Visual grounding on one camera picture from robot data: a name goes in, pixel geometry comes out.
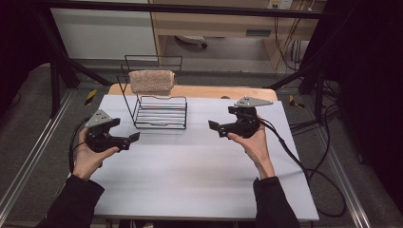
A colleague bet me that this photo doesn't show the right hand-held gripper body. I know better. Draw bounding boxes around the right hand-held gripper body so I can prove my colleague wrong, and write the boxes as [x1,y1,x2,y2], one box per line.
[227,95,275,140]

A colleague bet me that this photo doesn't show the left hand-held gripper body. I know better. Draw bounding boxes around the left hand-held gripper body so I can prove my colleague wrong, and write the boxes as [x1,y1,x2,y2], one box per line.
[84,108,123,154]

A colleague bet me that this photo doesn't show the black wire rack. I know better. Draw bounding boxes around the black wire rack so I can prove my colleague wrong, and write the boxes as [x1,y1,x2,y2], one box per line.
[116,54,188,131]

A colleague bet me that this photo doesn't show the beige towel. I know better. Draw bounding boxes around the beige towel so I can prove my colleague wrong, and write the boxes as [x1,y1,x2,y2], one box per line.
[127,69,177,96]

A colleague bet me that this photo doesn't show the person's left hand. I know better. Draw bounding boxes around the person's left hand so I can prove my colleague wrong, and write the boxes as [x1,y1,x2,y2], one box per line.
[72,127,121,182]

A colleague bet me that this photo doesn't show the person's right hand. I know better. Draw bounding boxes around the person's right hand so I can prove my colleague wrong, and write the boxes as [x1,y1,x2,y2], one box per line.
[226,117,277,181]

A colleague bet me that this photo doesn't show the wooden table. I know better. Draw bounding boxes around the wooden table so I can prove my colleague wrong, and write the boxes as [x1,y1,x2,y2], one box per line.
[107,83,279,102]

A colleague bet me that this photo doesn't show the yellow black floor tape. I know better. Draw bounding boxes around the yellow black floor tape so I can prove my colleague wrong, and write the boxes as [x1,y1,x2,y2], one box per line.
[288,94,306,109]
[84,88,99,106]

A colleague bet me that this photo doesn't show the white foam board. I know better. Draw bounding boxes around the white foam board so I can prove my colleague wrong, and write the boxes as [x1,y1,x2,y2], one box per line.
[67,94,320,222]

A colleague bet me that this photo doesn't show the grey chair base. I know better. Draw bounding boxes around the grey chair base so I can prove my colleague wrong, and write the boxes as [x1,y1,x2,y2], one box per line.
[174,34,209,49]

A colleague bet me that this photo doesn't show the light wooden desk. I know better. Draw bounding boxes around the light wooden desk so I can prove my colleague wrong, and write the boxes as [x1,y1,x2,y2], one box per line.
[147,0,328,69]

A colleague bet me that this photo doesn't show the white cabinet panel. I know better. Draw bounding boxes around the white cabinet panel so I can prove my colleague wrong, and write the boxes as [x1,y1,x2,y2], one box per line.
[48,0,159,61]

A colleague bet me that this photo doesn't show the black curtain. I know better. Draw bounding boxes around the black curtain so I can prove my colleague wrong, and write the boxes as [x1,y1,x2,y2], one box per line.
[326,0,403,205]
[0,0,53,119]

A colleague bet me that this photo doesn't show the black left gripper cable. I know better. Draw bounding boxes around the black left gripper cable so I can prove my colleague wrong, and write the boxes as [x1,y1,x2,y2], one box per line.
[67,117,92,174]

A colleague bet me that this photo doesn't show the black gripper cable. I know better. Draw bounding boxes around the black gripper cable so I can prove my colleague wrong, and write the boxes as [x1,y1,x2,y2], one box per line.
[67,117,92,174]
[259,117,347,219]

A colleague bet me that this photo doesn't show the aluminium floor rail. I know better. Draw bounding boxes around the aluminium floor rail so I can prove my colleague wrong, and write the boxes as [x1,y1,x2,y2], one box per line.
[316,125,373,228]
[0,89,76,220]

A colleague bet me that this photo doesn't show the bundle of black floor cables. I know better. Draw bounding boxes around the bundle of black floor cables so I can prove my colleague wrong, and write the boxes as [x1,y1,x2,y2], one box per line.
[289,81,342,135]

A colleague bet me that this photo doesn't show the hanging desk cables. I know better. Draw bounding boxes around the hanging desk cables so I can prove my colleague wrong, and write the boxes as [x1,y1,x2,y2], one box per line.
[273,14,302,72]

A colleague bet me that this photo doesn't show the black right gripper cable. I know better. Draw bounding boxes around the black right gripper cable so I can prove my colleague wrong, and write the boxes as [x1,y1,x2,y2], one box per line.
[259,117,347,219]

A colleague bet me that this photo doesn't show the black metal frame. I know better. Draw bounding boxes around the black metal frame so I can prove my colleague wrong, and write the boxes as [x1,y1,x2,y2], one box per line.
[30,0,337,119]

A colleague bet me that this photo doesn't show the white wall power outlet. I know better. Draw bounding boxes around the white wall power outlet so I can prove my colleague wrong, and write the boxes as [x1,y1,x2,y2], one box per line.
[267,0,295,10]

